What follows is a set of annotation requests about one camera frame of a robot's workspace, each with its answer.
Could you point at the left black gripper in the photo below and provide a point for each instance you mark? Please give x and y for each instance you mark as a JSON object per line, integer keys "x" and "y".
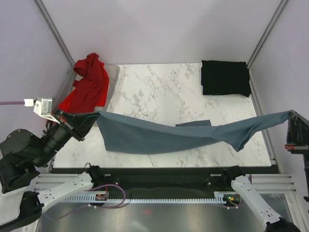
{"x": 79, "y": 125}

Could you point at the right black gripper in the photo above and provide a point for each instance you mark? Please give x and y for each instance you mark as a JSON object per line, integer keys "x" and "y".
{"x": 298, "y": 132}

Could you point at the red t shirt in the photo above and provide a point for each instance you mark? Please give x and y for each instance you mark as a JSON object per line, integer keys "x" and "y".
{"x": 91, "y": 90}

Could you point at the blue-grey t shirt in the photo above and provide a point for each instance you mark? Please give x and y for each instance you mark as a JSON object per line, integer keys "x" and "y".
{"x": 130, "y": 135}

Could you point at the clear plastic bin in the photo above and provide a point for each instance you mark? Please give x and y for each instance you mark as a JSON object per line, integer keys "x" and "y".
{"x": 67, "y": 87}

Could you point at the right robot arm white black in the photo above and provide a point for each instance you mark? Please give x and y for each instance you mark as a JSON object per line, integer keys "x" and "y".
{"x": 237, "y": 134}

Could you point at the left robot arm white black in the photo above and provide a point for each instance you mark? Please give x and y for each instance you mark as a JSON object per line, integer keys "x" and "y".
{"x": 23, "y": 153}

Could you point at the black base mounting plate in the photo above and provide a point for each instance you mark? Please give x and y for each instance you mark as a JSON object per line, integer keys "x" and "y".
{"x": 171, "y": 183}

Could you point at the folded black t shirt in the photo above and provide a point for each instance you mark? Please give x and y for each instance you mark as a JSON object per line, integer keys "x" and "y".
{"x": 225, "y": 78}

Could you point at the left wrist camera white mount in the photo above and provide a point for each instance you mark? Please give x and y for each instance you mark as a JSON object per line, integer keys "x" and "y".
{"x": 42, "y": 107}

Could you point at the left aluminium frame post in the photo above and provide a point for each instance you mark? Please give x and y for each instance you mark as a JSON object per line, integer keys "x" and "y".
{"x": 53, "y": 29}

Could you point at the aluminium frame post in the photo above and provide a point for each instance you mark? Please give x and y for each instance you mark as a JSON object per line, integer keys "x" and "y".
{"x": 267, "y": 31}
{"x": 53, "y": 29}

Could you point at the light blue cable duct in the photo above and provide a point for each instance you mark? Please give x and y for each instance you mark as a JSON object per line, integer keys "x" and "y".
{"x": 97, "y": 198}

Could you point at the right aluminium frame post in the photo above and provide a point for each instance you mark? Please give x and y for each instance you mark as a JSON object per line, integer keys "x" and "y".
{"x": 267, "y": 31}

